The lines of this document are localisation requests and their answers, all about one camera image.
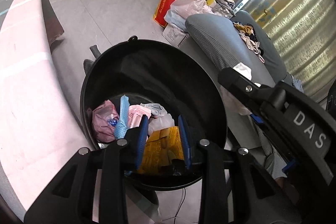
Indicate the yellow potato chip bag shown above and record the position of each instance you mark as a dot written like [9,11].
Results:
[162,150]

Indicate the white printed paper sheet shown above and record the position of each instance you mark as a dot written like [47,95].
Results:
[173,35]

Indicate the pink plastic wrapper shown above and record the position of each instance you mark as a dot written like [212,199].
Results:
[135,116]

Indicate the colourful clothes pile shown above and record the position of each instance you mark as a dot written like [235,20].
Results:
[249,37]

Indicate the grey sofa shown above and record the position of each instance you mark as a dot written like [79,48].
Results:
[218,37]

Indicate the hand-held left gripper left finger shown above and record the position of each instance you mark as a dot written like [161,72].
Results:
[141,145]

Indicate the red paper bag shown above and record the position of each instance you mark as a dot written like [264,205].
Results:
[164,8]

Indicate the window curtain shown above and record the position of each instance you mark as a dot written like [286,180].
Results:
[302,29]

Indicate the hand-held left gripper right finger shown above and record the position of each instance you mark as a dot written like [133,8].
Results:
[185,145]

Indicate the pink plastic bag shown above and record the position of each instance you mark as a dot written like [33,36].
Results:
[102,119]

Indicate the black trash bin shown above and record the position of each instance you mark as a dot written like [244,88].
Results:
[183,77]

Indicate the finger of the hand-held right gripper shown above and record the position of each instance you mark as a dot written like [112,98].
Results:
[239,83]
[257,119]

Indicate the grey white clothes pile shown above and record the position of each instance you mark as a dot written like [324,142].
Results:
[221,5]

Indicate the white tissue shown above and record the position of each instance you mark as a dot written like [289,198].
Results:
[242,70]

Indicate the large white plastic bag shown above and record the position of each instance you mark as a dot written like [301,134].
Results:
[189,3]

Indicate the striped grey cloth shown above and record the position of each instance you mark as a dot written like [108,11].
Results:
[273,161]

